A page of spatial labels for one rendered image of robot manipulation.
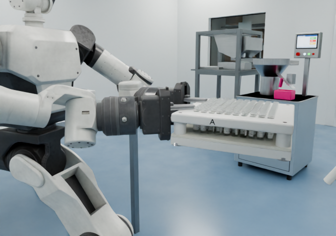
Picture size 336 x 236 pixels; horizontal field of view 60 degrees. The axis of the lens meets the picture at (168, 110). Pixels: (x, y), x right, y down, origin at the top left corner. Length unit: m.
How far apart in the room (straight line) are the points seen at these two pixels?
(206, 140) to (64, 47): 0.56
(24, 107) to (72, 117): 0.10
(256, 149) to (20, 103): 0.45
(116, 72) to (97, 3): 4.62
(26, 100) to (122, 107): 0.19
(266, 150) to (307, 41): 2.64
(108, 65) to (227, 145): 0.67
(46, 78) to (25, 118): 0.32
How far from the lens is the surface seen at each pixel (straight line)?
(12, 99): 0.60
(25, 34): 0.90
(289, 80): 3.10
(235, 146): 0.60
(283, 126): 0.58
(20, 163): 1.02
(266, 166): 3.08
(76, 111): 0.65
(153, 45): 6.55
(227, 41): 4.05
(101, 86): 5.70
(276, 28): 5.87
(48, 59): 0.92
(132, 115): 0.63
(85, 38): 1.13
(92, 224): 0.96
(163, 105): 0.65
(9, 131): 1.06
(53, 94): 0.63
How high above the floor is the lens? 1.16
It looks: 10 degrees down
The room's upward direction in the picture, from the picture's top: straight up
